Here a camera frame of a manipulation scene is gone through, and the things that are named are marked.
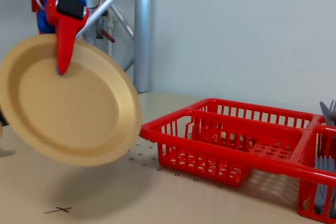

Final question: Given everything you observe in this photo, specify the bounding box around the blue gripper black motor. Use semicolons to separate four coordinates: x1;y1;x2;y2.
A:
36;0;90;76

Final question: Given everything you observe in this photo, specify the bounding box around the round gold plastic plate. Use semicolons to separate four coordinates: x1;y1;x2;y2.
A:
0;34;143;167

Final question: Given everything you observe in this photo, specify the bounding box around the black bag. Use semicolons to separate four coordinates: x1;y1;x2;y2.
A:
0;106;9;128

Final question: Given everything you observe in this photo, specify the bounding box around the red plastic dish rack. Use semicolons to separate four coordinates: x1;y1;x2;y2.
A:
138;98;336;224

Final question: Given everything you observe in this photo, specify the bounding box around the grey plastic fork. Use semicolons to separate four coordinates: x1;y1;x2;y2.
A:
313;155;336;217
319;99;336;127

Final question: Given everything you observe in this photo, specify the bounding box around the small gold plastic utensil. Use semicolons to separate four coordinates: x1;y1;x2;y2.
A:
302;198;316;214

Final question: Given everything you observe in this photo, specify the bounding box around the red-handled metal valve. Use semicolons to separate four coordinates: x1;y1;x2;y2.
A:
95;10;116;44

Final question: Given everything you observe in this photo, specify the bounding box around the silver aluminium truss frame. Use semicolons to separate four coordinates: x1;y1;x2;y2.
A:
75;0;153;94

